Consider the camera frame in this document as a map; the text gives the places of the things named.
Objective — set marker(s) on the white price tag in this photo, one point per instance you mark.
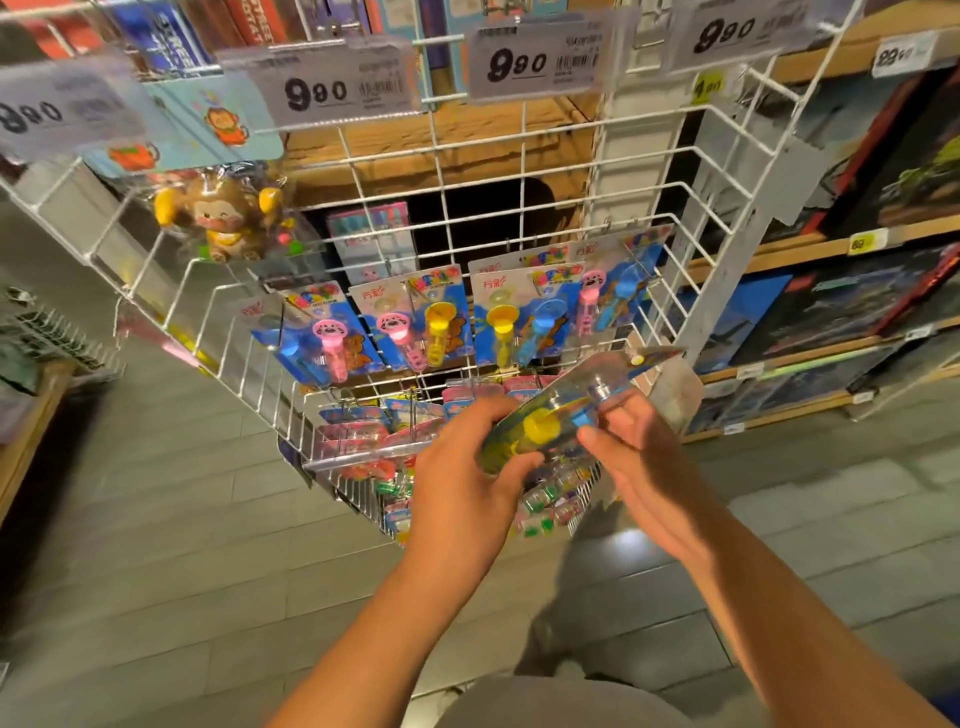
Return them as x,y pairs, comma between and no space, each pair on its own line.
323,87
743,30
548,60
68,113

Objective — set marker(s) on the yellow blue bubble wand card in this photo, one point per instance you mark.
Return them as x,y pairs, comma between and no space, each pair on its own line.
563,413

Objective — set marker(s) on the row of colourful boxes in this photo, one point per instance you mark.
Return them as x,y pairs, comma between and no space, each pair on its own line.
150,27

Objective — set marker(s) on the person's right hand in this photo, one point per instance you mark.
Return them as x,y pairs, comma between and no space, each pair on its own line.
660,480

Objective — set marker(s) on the person's left forearm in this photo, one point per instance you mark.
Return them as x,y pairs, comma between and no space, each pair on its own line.
368,660

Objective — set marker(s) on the wooden goods shelf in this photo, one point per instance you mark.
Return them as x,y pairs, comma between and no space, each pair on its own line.
30,443

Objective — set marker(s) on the person's left hand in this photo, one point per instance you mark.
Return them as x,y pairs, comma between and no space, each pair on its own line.
458,510

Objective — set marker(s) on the brown monkey toy packet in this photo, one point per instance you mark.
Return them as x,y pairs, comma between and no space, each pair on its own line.
225,218

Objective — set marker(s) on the blue and pink bubble wand card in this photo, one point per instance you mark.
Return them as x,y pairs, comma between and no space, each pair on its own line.
338,338

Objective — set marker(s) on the wooden shelf unit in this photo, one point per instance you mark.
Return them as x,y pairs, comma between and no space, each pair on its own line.
795,255

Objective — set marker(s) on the pink and yellow bubble wand card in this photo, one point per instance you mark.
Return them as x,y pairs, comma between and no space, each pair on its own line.
420,323

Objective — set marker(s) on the bubble wand cards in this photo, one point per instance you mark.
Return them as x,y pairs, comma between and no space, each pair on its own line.
518,315

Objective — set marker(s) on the pile of small toy packets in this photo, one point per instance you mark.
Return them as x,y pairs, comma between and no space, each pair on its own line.
360,435

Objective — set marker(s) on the wooden display stand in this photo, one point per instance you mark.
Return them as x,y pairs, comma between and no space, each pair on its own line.
450,143

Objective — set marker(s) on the pink hanging packet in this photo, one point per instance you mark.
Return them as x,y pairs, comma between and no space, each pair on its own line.
158,333

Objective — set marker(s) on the clear plastic label holder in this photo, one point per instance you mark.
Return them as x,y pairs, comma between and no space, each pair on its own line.
678,398

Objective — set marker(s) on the person's grey clothing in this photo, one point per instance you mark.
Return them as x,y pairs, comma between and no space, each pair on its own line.
555,708

